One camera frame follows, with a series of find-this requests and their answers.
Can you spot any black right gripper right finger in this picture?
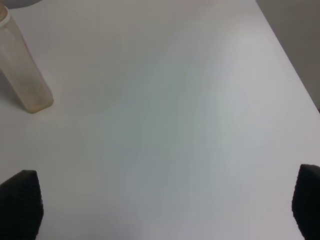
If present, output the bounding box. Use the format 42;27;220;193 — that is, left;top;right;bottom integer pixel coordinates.
291;164;320;240

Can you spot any clear plastic drink bottle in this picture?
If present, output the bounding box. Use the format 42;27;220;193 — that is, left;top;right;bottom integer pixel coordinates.
0;3;54;114

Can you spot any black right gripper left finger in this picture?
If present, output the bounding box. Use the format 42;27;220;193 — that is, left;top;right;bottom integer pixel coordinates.
0;170;44;240

